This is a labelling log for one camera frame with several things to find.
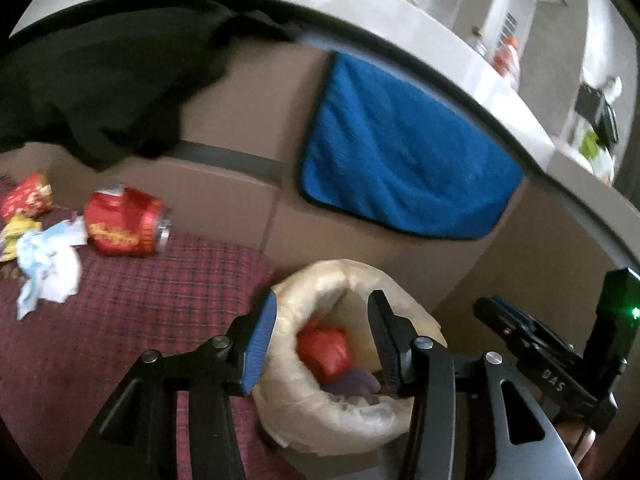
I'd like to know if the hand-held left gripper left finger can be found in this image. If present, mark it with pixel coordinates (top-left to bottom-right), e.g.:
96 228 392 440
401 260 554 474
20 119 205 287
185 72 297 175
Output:
62 290 279 480

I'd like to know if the person's right hand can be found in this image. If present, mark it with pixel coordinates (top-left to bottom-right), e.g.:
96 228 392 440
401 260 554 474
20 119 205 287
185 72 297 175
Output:
556 421 597 467

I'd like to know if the red drink can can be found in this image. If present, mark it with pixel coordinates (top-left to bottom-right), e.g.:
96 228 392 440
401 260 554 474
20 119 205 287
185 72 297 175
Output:
82 186 174 259

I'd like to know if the black knife rack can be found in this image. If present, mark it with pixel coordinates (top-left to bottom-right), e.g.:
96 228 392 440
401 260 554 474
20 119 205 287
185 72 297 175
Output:
574 81 621 147

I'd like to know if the green white plastic bag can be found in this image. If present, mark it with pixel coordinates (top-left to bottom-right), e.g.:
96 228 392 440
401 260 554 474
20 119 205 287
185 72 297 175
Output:
579 129 617 184

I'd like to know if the red gold snack packet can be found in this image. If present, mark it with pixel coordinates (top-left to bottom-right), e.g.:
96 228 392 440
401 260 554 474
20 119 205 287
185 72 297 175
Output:
0 171 54 222

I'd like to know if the blue towel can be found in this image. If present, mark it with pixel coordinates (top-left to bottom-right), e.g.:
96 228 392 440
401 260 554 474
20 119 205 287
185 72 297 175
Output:
298 52 525 241

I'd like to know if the yellowish plastic bin liner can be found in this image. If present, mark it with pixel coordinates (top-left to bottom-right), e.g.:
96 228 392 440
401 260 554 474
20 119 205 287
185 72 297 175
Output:
251 258 449 457

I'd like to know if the yellow snack packet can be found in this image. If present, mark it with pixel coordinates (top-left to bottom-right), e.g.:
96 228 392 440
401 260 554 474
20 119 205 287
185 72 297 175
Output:
0 214 44 262

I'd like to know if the red-wrapped plastic bottle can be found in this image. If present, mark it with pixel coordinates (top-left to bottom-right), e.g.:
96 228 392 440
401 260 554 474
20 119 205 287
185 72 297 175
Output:
492 35 524 87

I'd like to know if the red plastic bag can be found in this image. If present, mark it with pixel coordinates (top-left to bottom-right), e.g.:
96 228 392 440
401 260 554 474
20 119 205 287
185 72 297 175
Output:
296 324 354 382

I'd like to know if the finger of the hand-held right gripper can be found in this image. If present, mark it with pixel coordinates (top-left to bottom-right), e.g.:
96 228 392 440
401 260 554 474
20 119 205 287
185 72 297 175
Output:
473 297 584 362
492 295 557 335

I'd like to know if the white blue wrapper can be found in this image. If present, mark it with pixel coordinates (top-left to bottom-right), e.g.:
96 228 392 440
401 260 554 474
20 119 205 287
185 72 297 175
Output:
16 215 84 320

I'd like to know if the black cloth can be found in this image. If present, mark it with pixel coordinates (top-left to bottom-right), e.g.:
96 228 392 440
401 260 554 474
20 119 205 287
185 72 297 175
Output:
0 1 302 172

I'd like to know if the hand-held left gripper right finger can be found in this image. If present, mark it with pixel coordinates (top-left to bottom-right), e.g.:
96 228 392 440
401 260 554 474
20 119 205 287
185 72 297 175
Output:
367 289 584 480

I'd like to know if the purple sponge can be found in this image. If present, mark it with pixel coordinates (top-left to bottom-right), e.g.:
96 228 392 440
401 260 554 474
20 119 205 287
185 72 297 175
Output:
326 367 382 397

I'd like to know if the red plaid cloth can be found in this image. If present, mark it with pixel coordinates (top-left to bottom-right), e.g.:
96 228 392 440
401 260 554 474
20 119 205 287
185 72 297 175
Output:
0 175 307 480

